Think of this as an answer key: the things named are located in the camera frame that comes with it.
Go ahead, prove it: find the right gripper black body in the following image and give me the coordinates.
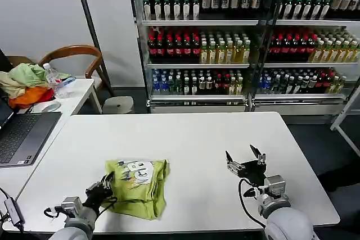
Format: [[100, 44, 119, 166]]
[[238, 160, 267, 187]]

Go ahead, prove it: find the dark grey laptop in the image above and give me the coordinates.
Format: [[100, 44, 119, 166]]
[[0, 48, 63, 167]]

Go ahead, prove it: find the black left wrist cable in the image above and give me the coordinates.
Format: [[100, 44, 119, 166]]
[[43, 196, 118, 219]]

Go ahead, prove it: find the white computer mouse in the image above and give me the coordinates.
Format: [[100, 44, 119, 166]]
[[38, 101, 62, 114]]

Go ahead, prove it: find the small white side table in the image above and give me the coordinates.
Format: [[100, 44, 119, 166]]
[[0, 78, 96, 200]]

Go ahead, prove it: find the yellow-green printed shirt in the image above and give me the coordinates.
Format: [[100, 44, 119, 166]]
[[101, 159, 171, 221]]

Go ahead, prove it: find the orange crumpled cloth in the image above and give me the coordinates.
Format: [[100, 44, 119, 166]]
[[7, 84, 56, 109]]

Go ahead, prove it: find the round grey stool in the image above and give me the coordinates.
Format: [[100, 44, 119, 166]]
[[101, 95, 135, 115]]

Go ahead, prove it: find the small blue packet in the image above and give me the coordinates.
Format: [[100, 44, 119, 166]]
[[60, 76, 75, 88]]

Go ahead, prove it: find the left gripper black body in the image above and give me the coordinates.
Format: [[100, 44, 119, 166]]
[[83, 182, 114, 210]]

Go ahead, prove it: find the dark wall strip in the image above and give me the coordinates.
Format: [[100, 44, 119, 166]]
[[71, 0, 115, 98]]

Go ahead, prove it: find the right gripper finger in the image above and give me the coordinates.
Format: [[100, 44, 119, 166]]
[[224, 150, 245, 178], [249, 144, 267, 165]]

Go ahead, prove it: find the wooden armchair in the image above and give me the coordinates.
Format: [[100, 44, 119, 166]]
[[37, 44, 104, 90]]

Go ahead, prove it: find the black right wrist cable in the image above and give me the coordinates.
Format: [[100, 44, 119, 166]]
[[237, 177, 267, 229]]

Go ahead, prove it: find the clear plastic water bottle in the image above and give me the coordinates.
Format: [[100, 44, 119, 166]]
[[43, 62, 62, 95]]

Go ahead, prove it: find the grey hub with cable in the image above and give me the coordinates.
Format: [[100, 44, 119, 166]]
[[0, 186, 26, 234]]

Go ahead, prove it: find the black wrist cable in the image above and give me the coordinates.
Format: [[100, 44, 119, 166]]
[[237, 177, 267, 229], [43, 196, 118, 219]]

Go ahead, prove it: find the green crumpled cloth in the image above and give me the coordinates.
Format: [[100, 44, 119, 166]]
[[7, 62, 48, 87]]

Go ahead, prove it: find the white metal rack frame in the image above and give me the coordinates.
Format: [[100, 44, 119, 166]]
[[330, 93, 360, 159]]

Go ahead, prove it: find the glass-fronted shelf of bottles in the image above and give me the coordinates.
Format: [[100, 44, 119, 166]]
[[125, 0, 272, 115], [251, 0, 360, 113]]

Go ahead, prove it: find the beige crumpled cloth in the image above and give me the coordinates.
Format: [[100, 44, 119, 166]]
[[0, 70, 29, 99]]

